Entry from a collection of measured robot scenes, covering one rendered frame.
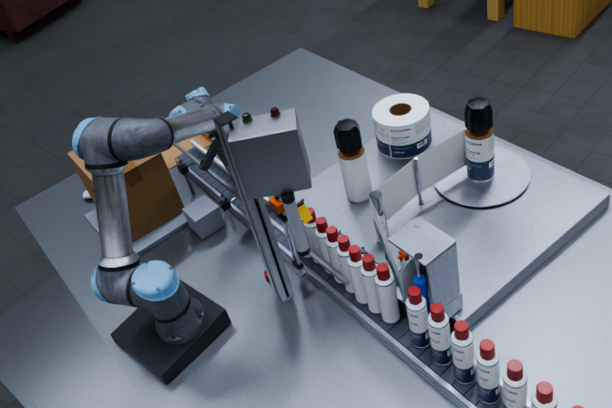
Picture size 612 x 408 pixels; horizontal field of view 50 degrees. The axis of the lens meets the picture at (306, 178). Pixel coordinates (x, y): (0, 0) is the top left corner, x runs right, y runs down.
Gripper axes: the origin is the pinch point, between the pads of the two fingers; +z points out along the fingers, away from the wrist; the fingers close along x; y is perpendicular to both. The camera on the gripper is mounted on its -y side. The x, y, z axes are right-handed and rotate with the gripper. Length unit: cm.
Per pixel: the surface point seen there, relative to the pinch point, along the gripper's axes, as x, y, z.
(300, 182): -65, -6, -3
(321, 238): -47, -2, 18
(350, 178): -28.4, 24.4, 13.2
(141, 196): 13.2, -28.9, -12.6
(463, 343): -93, -1, 44
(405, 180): -44, 34, 20
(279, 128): -72, -7, -18
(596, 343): -93, 33, 69
